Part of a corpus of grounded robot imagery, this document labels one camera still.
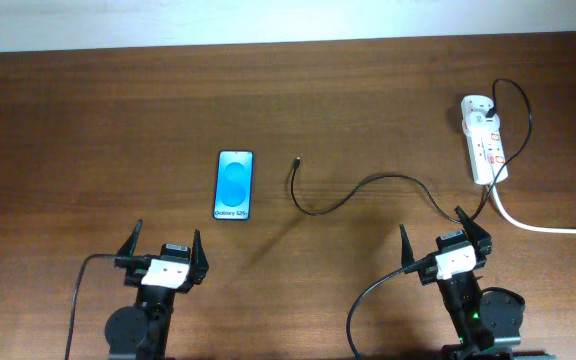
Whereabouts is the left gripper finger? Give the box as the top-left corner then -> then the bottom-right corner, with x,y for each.
189,229 -> 209,280
116,219 -> 143,257

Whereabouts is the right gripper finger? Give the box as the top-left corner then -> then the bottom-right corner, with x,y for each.
399,224 -> 415,268
455,206 -> 491,250

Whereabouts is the blue screen Galaxy smartphone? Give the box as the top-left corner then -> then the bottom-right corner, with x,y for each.
213,150 -> 254,221

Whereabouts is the black USB charging cable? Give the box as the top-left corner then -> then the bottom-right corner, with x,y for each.
290,78 -> 534,224

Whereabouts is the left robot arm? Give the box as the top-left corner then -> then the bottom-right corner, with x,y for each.
104,221 -> 209,360

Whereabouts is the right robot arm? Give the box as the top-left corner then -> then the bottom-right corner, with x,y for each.
400,207 -> 554,360

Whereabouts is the white USB charger plug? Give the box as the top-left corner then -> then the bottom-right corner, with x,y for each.
462,111 -> 500,137

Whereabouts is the white power strip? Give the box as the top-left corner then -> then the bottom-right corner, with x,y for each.
460,95 -> 508,185

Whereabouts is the right black camera cable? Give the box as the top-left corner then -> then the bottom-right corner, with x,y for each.
345,254 -> 439,360

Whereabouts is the white power strip cord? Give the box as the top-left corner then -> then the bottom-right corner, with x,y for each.
487,182 -> 576,238

